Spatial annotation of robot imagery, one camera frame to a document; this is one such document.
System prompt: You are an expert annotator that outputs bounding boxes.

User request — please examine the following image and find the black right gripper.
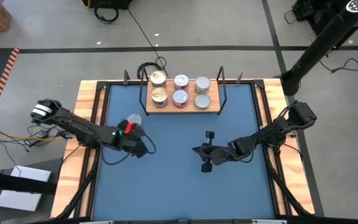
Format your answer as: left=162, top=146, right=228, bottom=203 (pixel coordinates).
left=192, top=130, right=239, bottom=174

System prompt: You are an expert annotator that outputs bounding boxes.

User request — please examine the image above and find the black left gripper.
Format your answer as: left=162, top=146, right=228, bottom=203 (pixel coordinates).
left=116, top=119, right=150, bottom=159

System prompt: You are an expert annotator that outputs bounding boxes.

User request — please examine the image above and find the green label tuna can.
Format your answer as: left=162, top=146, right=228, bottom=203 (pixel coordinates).
left=194, top=93, right=212, bottom=111
left=126, top=113, right=143, bottom=125

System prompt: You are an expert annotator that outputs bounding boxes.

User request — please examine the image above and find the black metal beam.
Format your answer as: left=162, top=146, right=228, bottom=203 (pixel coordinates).
left=0, top=169, right=58, bottom=196

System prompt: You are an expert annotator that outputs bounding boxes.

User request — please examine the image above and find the white flat panel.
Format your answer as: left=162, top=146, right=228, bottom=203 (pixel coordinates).
left=0, top=165, right=52, bottom=212

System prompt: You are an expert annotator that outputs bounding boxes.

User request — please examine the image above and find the black equipment case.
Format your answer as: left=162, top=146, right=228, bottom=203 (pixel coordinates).
left=88, top=0, right=133, bottom=9

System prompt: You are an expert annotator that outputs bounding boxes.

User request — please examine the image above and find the black tower fan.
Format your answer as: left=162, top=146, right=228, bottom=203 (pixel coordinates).
left=273, top=0, right=358, bottom=96

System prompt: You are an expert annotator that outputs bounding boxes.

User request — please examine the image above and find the black metal rig frame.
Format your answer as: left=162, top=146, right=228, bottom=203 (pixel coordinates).
left=53, top=70, right=316, bottom=224

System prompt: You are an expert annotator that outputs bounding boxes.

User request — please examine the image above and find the black coiled cable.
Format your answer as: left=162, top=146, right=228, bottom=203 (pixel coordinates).
left=94, top=4, right=119, bottom=25
left=136, top=55, right=169, bottom=80

